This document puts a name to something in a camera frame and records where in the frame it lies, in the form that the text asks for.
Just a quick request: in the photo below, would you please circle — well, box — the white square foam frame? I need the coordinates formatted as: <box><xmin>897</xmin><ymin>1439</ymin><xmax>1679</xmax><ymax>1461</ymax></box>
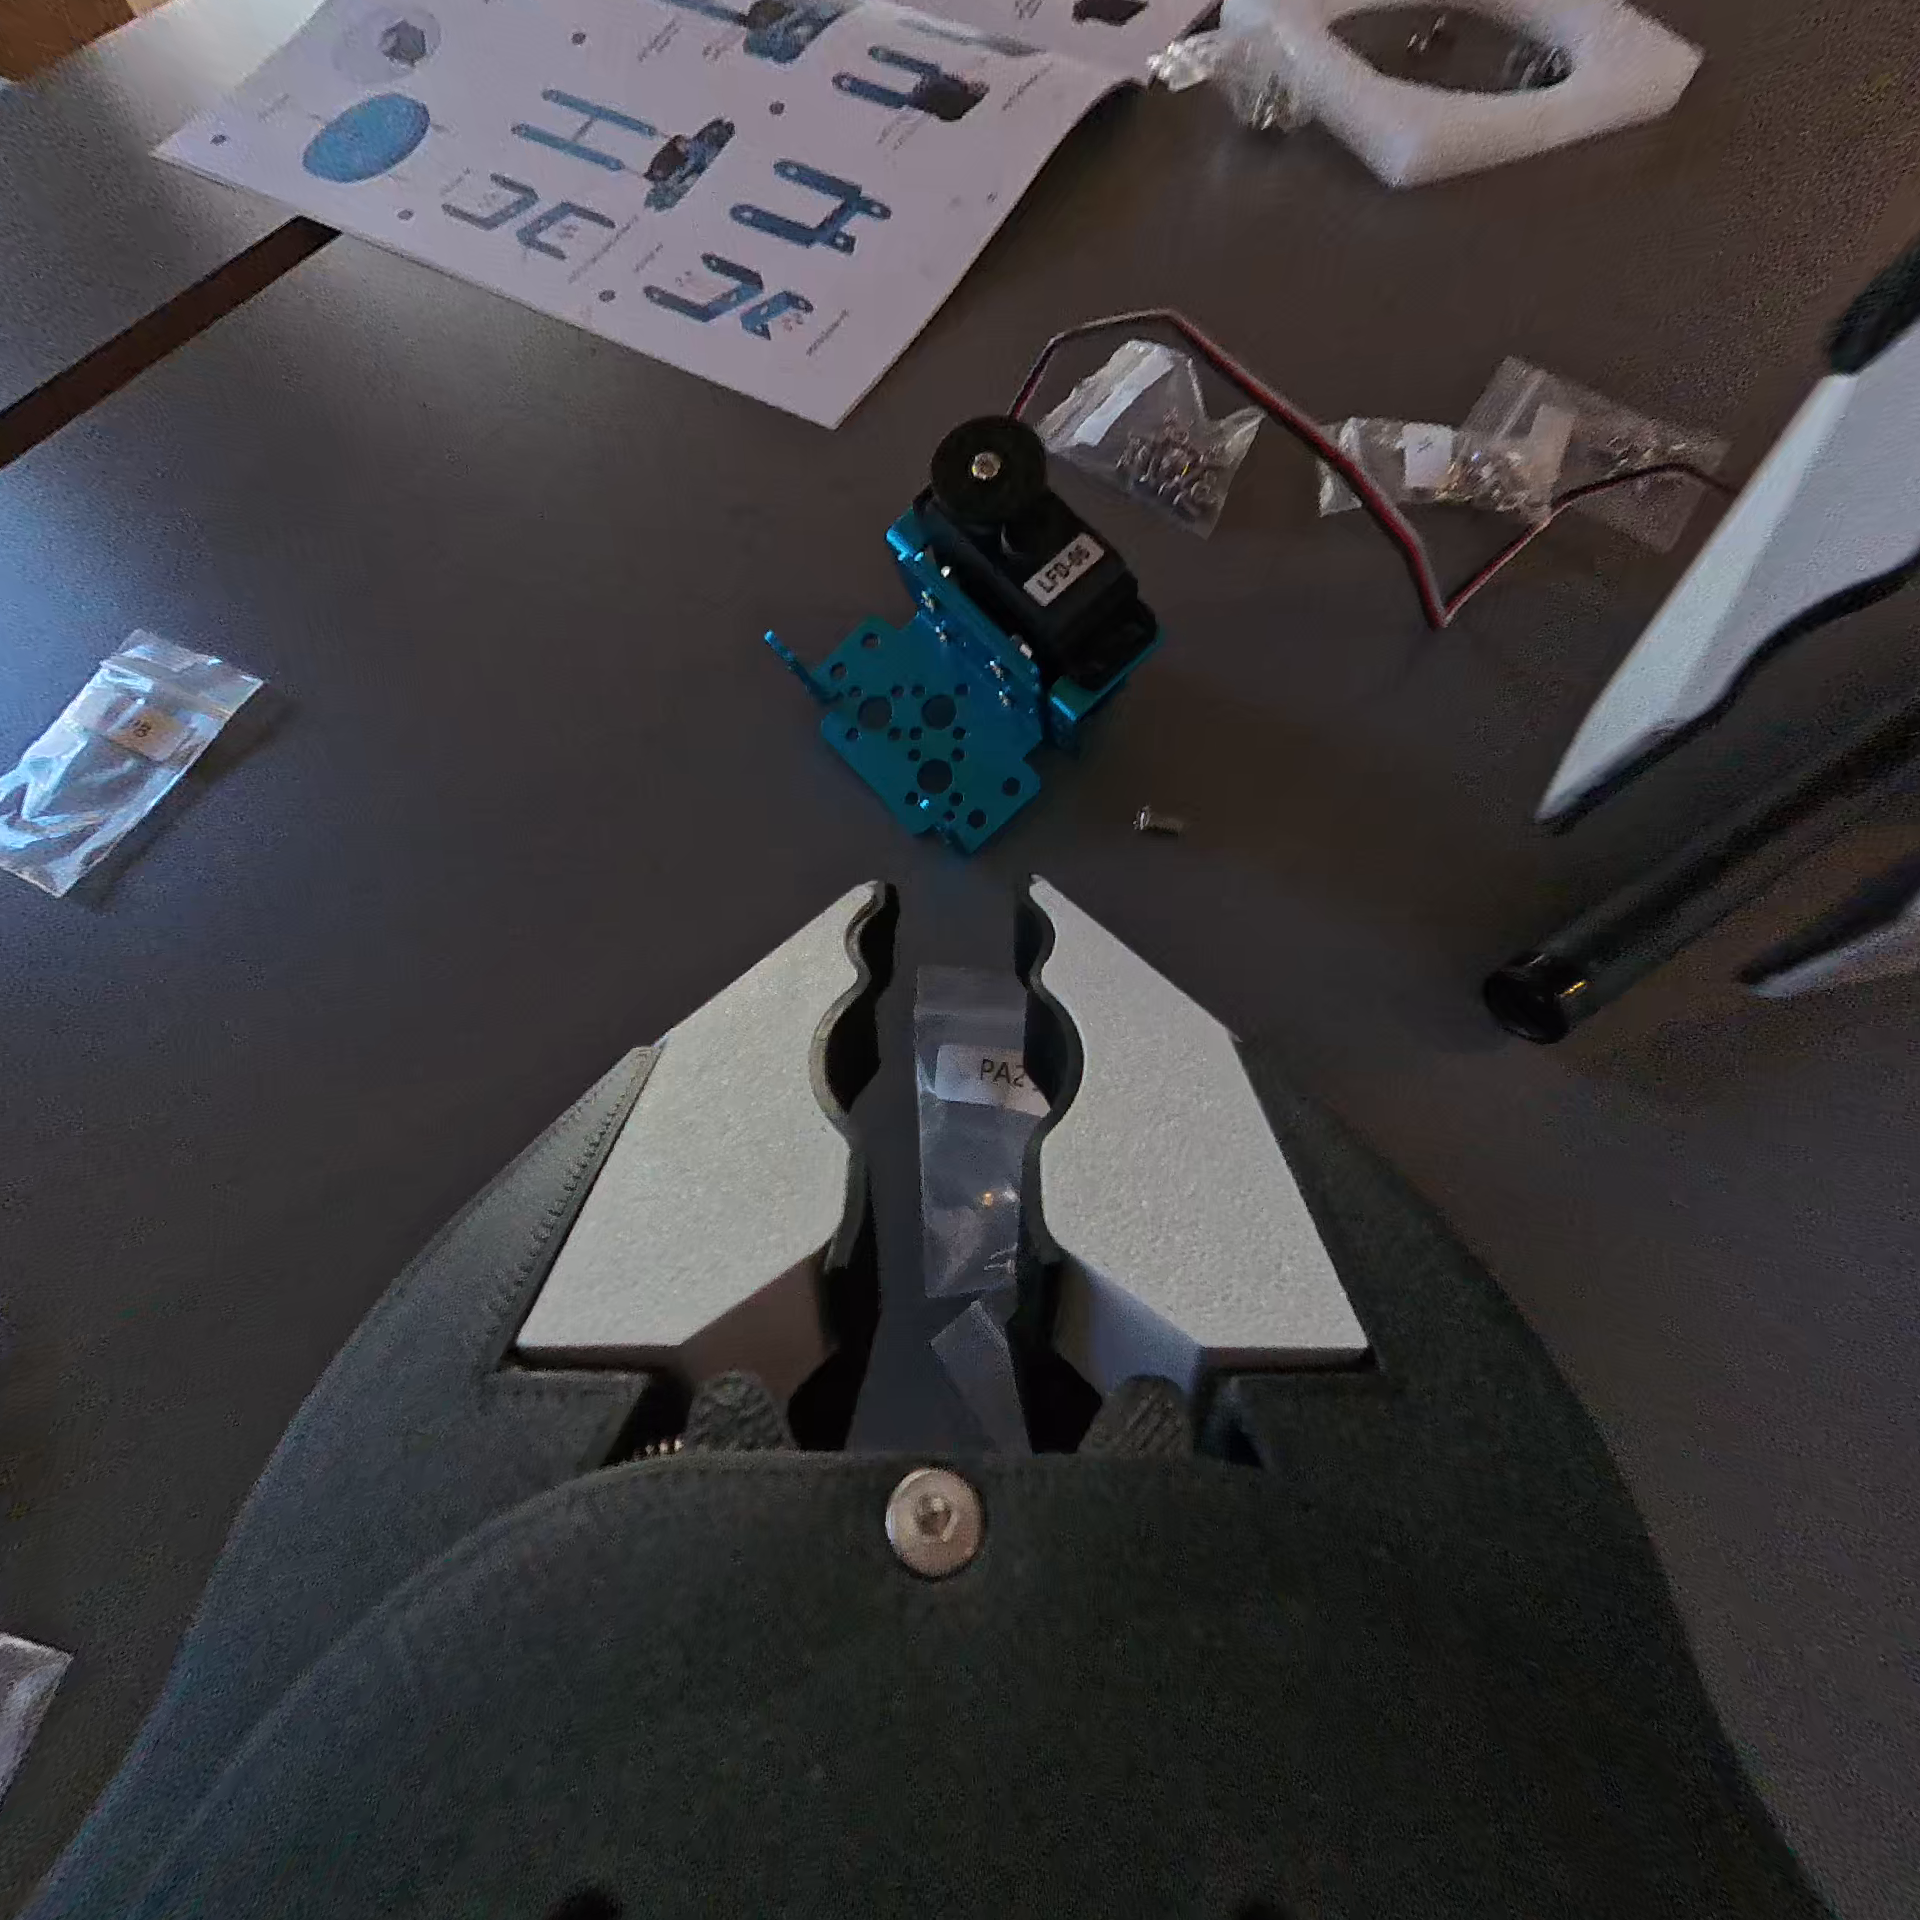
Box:
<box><xmin>1224</xmin><ymin>0</ymin><xmax>1706</xmax><ymax>192</ymax></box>

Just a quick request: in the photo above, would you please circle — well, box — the group of small clear bags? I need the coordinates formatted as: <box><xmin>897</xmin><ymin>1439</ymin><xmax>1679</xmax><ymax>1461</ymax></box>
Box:
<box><xmin>0</xmin><ymin>630</ymin><xmax>1056</xmax><ymax>1800</ymax></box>

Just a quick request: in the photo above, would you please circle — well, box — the white printed instruction manual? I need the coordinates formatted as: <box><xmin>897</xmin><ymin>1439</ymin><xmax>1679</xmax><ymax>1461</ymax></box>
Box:
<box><xmin>154</xmin><ymin>0</ymin><xmax>1225</xmax><ymax>431</ymax></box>

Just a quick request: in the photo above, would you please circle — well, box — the crumpled clear parts bag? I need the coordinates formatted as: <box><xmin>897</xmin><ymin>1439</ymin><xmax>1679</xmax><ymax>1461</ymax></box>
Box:
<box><xmin>1318</xmin><ymin>416</ymin><xmax>1470</xmax><ymax>518</ymax></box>

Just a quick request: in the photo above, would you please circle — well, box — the black screwdriver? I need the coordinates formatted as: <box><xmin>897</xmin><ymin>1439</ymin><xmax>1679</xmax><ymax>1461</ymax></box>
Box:
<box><xmin>1482</xmin><ymin>696</ymin><xmax>1920</xmax><ymax>1047</ymax></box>

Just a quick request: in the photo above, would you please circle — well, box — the dark brown desk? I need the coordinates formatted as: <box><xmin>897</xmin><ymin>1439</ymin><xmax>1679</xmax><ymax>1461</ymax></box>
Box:
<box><xmin>0</xmin><ymin>0</ymin><xmax>1920</xmax><ymax>1920</ymax></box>

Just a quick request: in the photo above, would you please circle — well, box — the tiny crumpled clear bag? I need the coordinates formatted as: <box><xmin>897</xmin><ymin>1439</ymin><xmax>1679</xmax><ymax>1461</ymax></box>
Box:
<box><xmin>1149</xmin><ymin>26</ymin><xmax>1311</xmax><ymax>135</ymax></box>

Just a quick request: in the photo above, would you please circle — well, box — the flat clear parts bag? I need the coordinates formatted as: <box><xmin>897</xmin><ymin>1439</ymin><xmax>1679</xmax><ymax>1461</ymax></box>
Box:
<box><xmin>1447</xmin><ymin>356</ymin><xmax>1731</xmax><ymax>552</ymax></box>

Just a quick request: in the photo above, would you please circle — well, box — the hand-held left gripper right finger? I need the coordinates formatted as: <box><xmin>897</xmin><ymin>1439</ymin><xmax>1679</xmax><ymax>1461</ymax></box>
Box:
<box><xmin>1024</xmin><ymin>872</ymin><xmax>1375</xmax><ymax>1389</ymax></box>

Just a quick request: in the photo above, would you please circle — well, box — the clear bag of screws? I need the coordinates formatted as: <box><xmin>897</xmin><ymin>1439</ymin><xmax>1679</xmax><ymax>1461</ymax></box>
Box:
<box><xmin>1037</xmin><ymin>342</ymin><xmax>1265</xmax><ymax>538</ymax></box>

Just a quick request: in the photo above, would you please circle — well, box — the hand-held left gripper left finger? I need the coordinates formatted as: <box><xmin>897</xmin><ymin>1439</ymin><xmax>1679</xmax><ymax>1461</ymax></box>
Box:
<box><xmin>514</xmin><ymin>880</ymin><xmax>897</xmax><ymax>1352</ymax></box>

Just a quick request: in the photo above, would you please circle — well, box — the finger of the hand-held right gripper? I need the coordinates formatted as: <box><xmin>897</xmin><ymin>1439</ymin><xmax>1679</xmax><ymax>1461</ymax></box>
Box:
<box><xmin>1535</xmin><ymin>319</ymin><xmax>1920</xmax><ymax>830</ymax></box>
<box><xmin>1739</xmin><ymin>872</ymin><xmax>1920</xmax><ymax>1001</ymax></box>

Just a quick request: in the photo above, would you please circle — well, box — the blue metal bracket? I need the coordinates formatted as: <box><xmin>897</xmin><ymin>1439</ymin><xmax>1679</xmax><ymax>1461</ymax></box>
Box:
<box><xmin>767</xmin><ymin>510</ymin><xmax>1169</xmax><ymax>860</ymax></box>

